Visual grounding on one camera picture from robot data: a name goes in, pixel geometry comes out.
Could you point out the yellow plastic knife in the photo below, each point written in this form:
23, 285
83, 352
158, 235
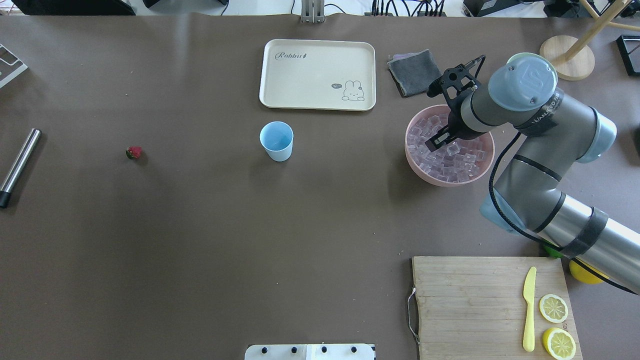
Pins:
528, 294

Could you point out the light blue plastic cup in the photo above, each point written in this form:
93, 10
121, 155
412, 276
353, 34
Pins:
277, 139

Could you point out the pink bowl of ice cubes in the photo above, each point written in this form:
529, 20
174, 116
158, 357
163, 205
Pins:
458, 163

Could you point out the black foam block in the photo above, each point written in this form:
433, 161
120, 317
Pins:
74, 7

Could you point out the lemon slice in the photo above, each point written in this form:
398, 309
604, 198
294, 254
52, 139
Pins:
553, 308

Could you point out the wooden glass drying stand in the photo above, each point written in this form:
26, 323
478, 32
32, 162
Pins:
571, 57

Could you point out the wooden cutting board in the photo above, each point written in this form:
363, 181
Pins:
472, 308

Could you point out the lemon half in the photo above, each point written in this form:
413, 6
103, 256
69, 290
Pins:
559, 344

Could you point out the grey folded cloth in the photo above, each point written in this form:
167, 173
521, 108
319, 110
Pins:
413, 72

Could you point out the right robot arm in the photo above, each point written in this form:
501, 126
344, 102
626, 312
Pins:
559, 131

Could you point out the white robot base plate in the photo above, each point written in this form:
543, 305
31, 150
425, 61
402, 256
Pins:
318, 351

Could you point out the green lime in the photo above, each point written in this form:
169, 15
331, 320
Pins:
553, 251

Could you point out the white wire cup rack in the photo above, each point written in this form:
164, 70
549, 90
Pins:
10, 66

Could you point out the steel muddler with black tip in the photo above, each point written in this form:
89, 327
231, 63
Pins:
18, 166

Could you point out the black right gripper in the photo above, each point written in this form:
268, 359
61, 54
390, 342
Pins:
456, 128

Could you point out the cream rabbit serving tray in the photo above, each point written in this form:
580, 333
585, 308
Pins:
314, 74

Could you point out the whole yellow lemon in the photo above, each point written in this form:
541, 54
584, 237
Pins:
584, 276

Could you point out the red strawberry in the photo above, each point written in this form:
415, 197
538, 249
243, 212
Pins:
134, 152

